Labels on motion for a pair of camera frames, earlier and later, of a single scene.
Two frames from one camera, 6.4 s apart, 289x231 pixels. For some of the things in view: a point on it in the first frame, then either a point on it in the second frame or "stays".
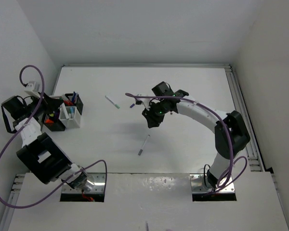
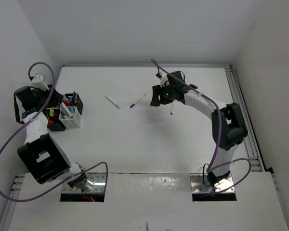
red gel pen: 68,103 stays
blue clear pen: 73,96 stays
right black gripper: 152,120 -> 157,90
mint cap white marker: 115,105 stays
